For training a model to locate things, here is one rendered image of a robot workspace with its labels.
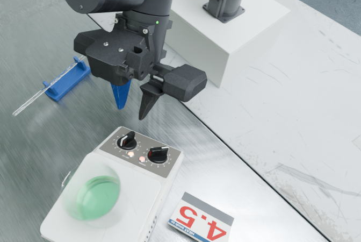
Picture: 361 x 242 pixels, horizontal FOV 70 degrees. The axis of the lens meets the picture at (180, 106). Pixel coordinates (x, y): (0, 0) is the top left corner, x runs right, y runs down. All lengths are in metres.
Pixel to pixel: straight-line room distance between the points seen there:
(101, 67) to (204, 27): 0.28
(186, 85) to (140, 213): 0.18
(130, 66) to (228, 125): 0.29
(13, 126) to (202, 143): 0.36
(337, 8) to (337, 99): 2.02
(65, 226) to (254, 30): 0.45
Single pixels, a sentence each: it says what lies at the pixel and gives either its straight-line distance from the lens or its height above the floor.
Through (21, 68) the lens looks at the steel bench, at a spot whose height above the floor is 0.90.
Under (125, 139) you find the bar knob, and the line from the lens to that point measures 0.42.
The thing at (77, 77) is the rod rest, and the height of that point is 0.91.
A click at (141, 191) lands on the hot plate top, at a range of 0.37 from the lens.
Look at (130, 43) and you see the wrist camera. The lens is 0.30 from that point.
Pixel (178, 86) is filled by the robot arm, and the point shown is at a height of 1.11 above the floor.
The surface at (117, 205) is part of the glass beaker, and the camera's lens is 0.31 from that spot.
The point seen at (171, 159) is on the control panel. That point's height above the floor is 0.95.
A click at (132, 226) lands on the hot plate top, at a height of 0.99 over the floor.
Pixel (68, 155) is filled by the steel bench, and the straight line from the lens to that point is 0.51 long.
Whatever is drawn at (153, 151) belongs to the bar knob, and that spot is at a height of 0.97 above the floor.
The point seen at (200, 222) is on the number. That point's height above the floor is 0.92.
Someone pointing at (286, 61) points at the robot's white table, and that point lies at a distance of 0.66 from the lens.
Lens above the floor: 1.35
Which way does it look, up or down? 59 degrees down
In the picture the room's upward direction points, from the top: 5 degrees clockwise
